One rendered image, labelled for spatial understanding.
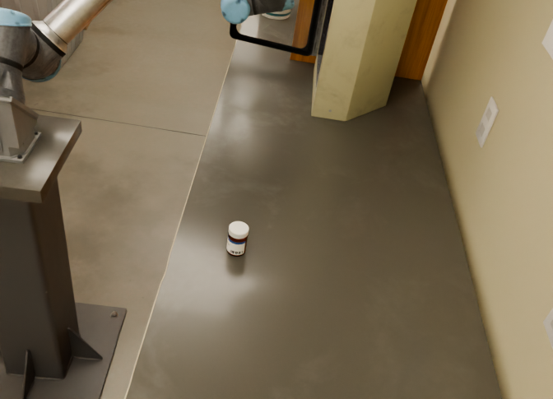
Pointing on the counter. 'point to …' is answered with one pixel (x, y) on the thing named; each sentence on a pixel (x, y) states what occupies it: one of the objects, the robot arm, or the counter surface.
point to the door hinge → (321, 20)
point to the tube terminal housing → (362, 48)
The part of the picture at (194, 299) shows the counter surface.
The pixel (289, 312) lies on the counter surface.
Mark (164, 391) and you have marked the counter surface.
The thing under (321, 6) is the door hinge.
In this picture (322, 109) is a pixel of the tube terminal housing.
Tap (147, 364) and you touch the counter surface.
